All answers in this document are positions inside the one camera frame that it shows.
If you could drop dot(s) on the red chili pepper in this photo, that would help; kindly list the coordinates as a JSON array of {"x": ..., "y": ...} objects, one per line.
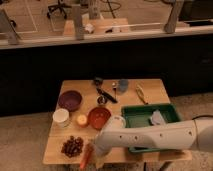
[{"x": 86, "y": 157}]

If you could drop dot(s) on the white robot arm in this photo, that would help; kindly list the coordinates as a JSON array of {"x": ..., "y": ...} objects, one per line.
[{"x": 195, "y": 135}]

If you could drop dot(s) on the blue cup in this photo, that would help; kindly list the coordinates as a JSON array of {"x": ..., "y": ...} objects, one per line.
[{"x": 123, "y": 85}]

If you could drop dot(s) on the white paper cup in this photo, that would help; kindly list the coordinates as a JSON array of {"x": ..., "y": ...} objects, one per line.
[{"x": 61, "y": 117}]

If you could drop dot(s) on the metal spoon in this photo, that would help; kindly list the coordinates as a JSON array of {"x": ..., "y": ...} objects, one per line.
[{"x": 114, "y": 87}]

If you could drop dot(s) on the small black object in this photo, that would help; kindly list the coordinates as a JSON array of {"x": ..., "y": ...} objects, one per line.
[{"x": 97, "y": 81}]

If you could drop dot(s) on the wooden table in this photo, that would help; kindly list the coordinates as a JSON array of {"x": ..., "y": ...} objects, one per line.
[{"x": 154, "y": 91}]

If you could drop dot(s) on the red bowl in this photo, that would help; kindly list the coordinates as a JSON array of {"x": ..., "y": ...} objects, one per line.
[{"x": 98, "y": 116}]

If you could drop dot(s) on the purple bowl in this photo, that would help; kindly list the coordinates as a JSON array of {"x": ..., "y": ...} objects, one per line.
[{"x": 70, "y": 100}]

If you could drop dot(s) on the green plastic tray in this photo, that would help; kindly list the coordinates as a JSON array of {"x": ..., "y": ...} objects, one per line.
[{"x": 139, "y": 116}]

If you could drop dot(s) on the yellow candle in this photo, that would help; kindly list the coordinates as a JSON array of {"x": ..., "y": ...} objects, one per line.
[{"x": 82, "y": 121}]

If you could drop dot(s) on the grey cloth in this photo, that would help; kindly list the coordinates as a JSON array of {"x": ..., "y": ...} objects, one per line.
[{"x": 157, "y": 118}]

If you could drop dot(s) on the bunch of dark grapes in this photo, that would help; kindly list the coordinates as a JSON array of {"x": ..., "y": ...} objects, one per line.
[{"x": 72, "y": 147}]

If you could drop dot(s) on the black office chair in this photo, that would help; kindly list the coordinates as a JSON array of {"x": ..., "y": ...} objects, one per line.
[{"x": 61, "y": 6}]

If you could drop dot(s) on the black handled utensil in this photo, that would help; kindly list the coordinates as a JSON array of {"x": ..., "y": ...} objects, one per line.
[{"x": 107, "y": 95}]

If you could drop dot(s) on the yellow handled tool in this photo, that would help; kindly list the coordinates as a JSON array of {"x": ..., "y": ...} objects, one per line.
[{"x": 139, "y": 91}]

